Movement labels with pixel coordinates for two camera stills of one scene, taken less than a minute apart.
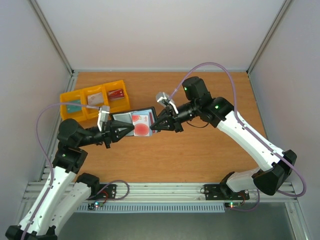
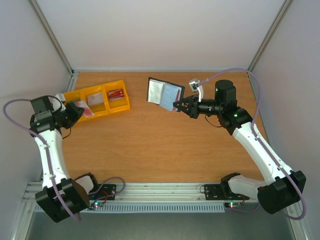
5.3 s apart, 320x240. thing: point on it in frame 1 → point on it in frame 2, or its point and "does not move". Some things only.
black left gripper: x=110 y=131 → x=76 y=113
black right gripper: x=175 y=120 → x=193 y=107
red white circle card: x=141 y=125 → x=87 y=112
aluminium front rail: x=168 y=193 does not move
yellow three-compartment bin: x=114 y=94 does not move
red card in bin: x=116 y=94 does not move
